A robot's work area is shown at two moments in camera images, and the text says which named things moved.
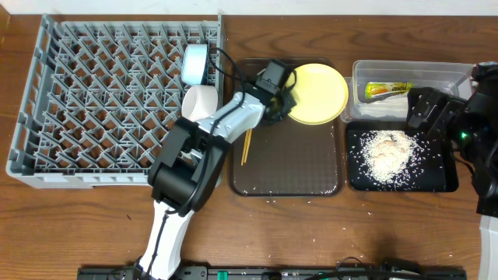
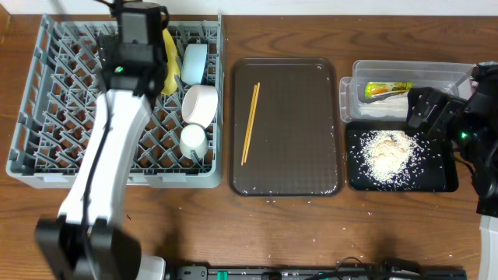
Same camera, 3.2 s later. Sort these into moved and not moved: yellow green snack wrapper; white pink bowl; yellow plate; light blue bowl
Moved: yellow plate
Not moved: yellow green snack wrapper; light blue bowl; white pink bowl
